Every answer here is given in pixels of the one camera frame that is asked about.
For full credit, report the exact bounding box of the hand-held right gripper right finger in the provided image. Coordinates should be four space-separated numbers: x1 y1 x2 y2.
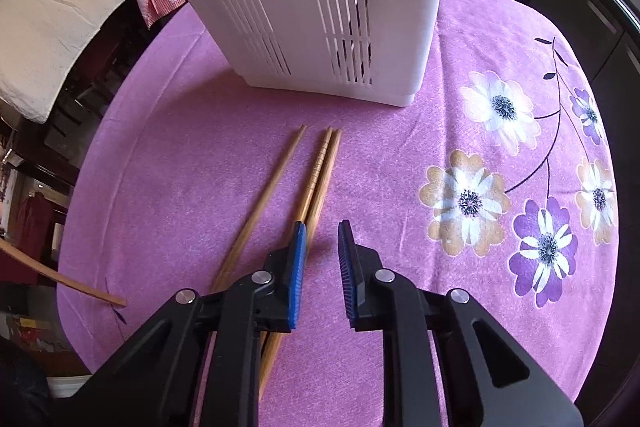
337 220 586 427

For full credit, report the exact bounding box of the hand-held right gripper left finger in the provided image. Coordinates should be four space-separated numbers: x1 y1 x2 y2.
52 221 308 427

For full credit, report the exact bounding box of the dark red cloth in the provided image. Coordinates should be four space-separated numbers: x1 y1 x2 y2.
0 192 66 285

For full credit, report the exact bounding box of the dark wooden chair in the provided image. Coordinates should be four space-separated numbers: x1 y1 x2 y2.
45 2 151 168

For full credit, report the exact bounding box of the wooden chopstick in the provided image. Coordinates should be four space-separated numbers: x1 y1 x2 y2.
295 127 335 228
210 124 308 295
0 239 128 308
257 129 345 403

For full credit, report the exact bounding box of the white hanging cloth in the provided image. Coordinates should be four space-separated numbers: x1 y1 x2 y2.
0 0 141 125

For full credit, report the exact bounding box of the purple floral tablecloth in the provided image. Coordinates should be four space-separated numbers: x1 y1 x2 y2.
55 0 618 427

